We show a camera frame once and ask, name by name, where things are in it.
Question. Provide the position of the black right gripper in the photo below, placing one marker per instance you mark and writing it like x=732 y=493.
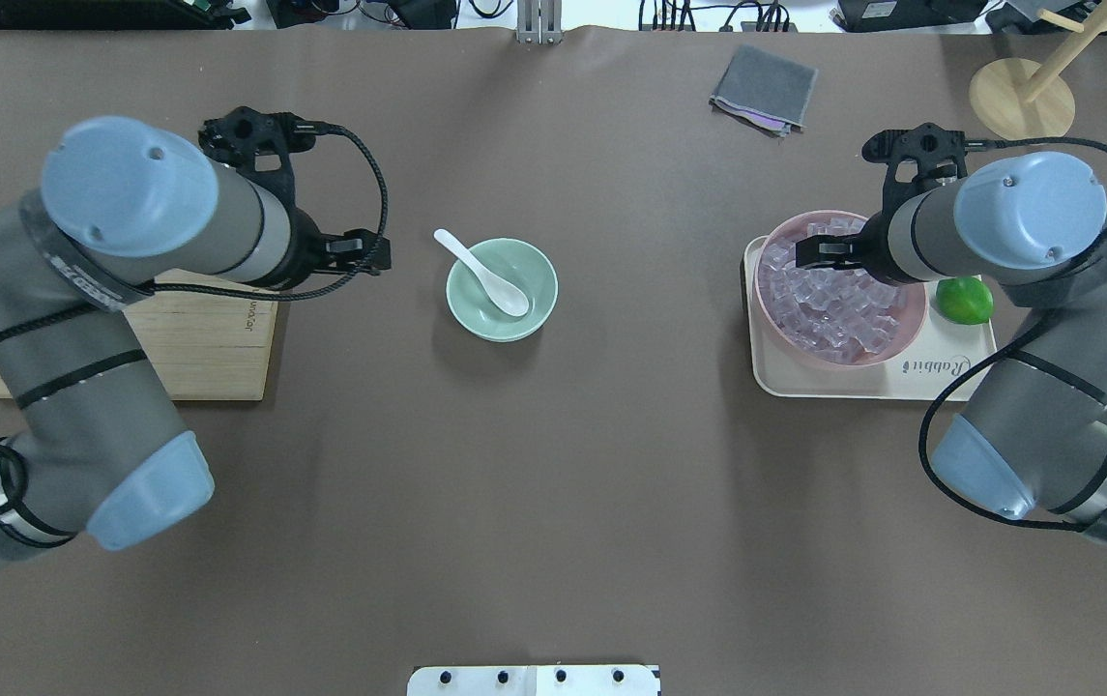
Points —
x=874 y=248

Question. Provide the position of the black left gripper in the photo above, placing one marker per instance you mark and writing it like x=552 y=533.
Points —
x=303 y=254

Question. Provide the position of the white ceramic spoon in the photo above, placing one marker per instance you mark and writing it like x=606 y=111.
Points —
x=507 y=297

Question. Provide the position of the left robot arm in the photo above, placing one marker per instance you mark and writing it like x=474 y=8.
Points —
x=125 y=211

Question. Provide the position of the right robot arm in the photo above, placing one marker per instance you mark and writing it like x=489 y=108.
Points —
x=1019 y=439

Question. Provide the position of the pink bowl of ice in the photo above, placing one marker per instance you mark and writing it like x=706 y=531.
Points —
x=833 y=318

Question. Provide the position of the light green ceramic bowl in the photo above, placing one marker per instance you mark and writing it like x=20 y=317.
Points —
x=518 y=262

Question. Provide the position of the green lime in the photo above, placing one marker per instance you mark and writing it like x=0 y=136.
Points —
x=964 y=300

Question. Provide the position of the beige plastic tray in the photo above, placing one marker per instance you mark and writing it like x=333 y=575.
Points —
x=940 y=353

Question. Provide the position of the wooden cutting board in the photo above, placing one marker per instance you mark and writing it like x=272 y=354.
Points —
x=206 y=347

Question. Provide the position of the grey and purple cloth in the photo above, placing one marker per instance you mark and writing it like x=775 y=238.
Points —
x=767 y=91

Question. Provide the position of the wooden cup tree stand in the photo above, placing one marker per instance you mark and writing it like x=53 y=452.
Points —
x=1021 y=98

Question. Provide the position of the white central column base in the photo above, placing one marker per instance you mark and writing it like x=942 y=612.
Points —
x=608 y=678

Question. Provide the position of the aluminium frame post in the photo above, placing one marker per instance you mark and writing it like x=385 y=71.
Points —
x=539 y=22

